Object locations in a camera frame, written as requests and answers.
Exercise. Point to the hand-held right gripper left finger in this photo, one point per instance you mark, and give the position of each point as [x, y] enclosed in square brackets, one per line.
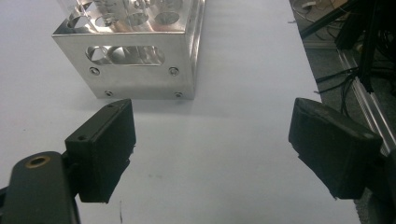
[102, 149]

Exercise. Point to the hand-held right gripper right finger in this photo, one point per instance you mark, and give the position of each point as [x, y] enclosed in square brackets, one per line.
[336, 149]

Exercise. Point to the metal test tube rack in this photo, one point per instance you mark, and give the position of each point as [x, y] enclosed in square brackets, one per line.
[137, 79]

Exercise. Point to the red cap test tube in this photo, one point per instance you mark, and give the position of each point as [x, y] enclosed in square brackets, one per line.
[76, 14]

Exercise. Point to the black metal stand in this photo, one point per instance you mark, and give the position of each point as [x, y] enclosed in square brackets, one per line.
[369, 56]

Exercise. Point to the white table board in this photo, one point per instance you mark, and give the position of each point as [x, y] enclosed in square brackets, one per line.
[218, 155]

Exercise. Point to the aluminium floor rail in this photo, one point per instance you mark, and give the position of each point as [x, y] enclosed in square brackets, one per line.
[367, 99]

